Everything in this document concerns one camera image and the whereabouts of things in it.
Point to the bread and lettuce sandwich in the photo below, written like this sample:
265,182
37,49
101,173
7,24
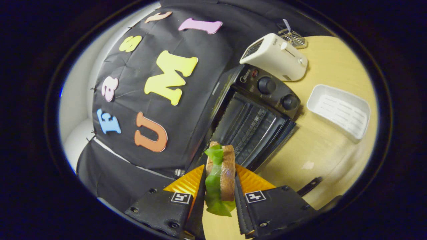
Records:
227,173

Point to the white toaster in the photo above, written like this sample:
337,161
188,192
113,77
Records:
273,56

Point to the metal oven rack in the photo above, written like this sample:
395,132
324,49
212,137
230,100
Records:
253,126

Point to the black electric oven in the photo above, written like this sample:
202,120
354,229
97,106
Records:
247,81

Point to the white plastic tray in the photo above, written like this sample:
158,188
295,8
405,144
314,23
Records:
337,110

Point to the clear plastic water bottle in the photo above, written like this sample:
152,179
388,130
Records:
179,172

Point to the metal utensil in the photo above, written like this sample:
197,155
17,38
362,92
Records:
287,25

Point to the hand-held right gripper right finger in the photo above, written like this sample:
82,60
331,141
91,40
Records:
273,208

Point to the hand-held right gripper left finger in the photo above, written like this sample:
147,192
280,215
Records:
160,208

